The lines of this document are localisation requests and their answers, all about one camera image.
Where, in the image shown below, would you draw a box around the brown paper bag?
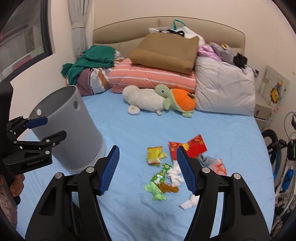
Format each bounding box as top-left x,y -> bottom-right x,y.
129,33 -> 199,75

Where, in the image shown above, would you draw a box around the person's left hand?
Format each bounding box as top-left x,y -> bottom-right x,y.
10,174 -> 25,197

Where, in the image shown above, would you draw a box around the white bedside table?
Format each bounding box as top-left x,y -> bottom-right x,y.
254,92 -> 271,131

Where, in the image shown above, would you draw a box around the pink striped folded quilt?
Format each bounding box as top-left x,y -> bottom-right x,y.
108,58 -> 196,93

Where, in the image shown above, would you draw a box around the orange white plastic wrapper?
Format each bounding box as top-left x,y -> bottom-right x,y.
198,154 -> 227,176

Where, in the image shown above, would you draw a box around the green orange plush turtle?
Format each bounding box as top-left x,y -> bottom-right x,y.
155,84 -> 196,118

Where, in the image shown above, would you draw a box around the purple puffy jacket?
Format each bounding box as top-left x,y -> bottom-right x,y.
198,44 -> 223,62

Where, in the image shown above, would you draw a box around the small white tissue scrap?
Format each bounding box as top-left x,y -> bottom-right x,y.
180,194 -> 200,210

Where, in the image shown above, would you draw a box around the white blue bicycle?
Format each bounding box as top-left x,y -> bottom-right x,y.
261,110 -> 296,237

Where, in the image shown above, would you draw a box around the red gold envelope flat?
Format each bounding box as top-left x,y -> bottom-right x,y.
182,135 -> 207,158

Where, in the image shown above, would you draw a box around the grey window curtain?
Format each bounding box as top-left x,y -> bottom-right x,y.
68,0 -> 93,60

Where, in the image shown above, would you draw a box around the white crumpled tissue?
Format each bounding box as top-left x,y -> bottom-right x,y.
167,160 -> 184,187

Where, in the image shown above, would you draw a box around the striped folded clothes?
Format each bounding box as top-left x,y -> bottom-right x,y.
76,68 -> 112,96

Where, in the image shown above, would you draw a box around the green knitted blanket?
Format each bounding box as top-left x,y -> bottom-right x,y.
61,45 -> 115,85

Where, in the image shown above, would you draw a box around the large white plastic-wrapped pillow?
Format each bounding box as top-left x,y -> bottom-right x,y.
194,57 -> 255,116

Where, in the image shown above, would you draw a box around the white plush rabbit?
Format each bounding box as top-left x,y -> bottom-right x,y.
122,85 -> 165,115

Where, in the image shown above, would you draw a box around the light blue bed sheet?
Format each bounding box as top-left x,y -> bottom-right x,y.
16,87 -> 276,241

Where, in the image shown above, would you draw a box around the black crumpled cloth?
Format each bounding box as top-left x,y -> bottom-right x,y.
233,53 -> 248,69

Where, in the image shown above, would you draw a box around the yellow snack wrapper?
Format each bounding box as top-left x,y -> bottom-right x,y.
147,146 -> 167,166

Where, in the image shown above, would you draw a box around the green bone-print wrapper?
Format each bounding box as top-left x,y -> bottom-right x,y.
145,163 -> 171,201

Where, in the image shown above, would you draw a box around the grey plastic trash bin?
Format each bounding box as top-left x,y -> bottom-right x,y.
29,85 -> 106,174

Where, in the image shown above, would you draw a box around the blue water bottle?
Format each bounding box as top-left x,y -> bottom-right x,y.
282,168 -> 294,191

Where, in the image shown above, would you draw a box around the beige padded headboard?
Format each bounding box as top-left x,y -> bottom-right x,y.
93,16 -> 245,58

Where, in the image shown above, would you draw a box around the dark framed window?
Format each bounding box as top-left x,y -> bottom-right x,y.
1,0 -> 53,82

